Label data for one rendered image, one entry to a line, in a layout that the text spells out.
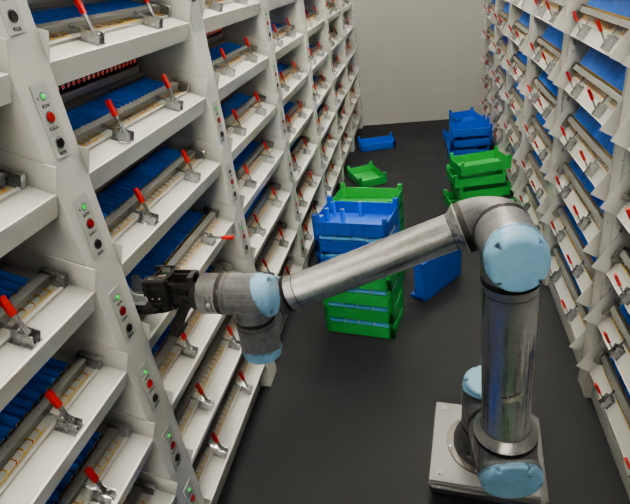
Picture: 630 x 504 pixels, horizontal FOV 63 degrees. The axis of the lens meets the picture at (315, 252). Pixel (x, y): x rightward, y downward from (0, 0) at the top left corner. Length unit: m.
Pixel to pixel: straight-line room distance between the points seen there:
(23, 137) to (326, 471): 1.29
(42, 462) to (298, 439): 1.02
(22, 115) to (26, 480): 0.58
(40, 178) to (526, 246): 0.85
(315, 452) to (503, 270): 1.04
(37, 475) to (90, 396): 0.17
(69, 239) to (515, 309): 0.84
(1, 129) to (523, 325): 1.00
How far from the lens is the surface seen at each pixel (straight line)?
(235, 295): 1.08
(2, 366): 0.93
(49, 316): 1.00
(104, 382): 1.13
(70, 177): 1.01
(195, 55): 1.55
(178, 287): 1.15
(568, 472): 1.81
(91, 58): 1.12
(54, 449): 1.05
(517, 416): 1.29
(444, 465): 1.66
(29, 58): 0.98
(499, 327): 1.11
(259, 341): 1.14
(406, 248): 1.15
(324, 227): 2.00
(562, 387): 2.06
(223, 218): 1.68
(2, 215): 0.92
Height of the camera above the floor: 1.38
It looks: 28 degrees down
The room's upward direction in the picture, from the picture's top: 8 degrees counter-clockwise
